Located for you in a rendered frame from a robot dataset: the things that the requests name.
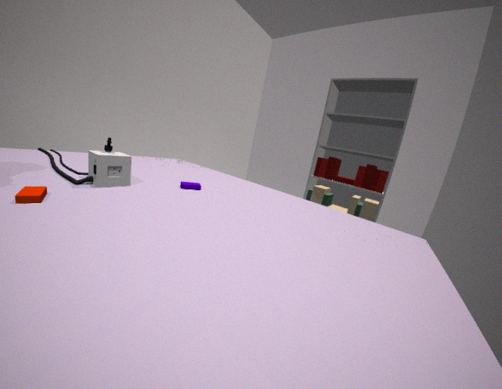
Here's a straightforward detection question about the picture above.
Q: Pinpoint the small purple block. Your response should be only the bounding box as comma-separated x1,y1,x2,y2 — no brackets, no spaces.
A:
181,182,201,190

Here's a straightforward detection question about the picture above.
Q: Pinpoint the flat orange-red block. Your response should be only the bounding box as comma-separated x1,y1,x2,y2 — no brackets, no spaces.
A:
15,187,47,204

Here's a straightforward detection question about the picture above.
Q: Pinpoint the white power cube with black cables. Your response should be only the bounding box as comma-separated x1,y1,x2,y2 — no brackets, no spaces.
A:
38,148,131,188

